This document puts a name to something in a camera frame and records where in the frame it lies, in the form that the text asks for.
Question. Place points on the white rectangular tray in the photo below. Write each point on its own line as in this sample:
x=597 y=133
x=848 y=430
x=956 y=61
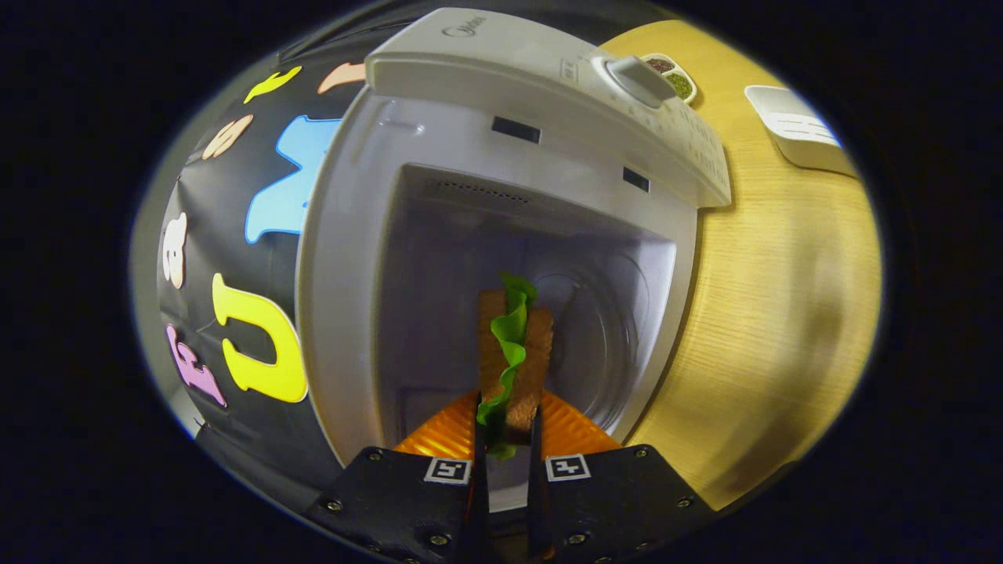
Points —
x=799 y=129

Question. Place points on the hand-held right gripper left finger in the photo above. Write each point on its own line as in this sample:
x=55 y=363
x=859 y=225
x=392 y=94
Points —
x=480 y=501

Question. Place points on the white sectioned dish with beans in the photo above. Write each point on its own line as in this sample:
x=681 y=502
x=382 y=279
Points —
x=670 y=77

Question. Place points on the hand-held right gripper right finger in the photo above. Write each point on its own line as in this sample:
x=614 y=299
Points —
x=536 y=486

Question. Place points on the white microwave oven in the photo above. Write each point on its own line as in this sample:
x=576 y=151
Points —
x=470 y=204

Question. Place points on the sandwich with green lettuce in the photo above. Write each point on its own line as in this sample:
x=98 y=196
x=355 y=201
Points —
x=533 y=360

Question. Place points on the glass turntable plate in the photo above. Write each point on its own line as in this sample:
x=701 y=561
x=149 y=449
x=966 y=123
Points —
x=603 y=345

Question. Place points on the black backdrop cloth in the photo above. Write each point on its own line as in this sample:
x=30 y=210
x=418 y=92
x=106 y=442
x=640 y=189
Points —
x=211 y=196

